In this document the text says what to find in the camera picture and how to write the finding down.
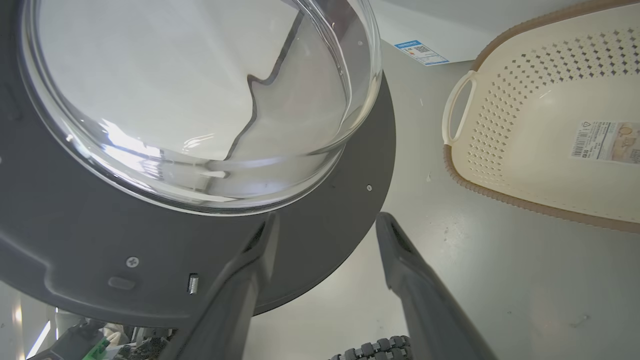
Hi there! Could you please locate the cream perforated laundry basket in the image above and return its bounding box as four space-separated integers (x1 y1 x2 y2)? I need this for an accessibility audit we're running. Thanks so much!
442 0 640 235

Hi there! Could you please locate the black cable drag chain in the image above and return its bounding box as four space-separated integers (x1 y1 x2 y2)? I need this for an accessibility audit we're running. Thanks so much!
327 335 415 360

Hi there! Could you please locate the dark grey washing machine door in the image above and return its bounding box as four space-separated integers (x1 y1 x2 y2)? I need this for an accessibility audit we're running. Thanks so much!
0 0 397 329

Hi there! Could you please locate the barcode product label sticker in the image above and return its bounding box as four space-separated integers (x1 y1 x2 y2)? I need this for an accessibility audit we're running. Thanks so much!
569 120 640 165

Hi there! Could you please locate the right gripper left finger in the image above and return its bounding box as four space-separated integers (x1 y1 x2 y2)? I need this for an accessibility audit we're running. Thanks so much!
160 212 281 360

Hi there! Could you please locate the white washing machine body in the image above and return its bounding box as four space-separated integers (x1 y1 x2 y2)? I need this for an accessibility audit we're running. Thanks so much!
370 0 596 67

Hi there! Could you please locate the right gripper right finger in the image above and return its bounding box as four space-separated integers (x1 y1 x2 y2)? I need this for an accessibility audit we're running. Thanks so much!
375 211 499 360

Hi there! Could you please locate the blue white energy label sticker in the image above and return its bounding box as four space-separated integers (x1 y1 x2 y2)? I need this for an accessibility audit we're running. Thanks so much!
393 40 450 67

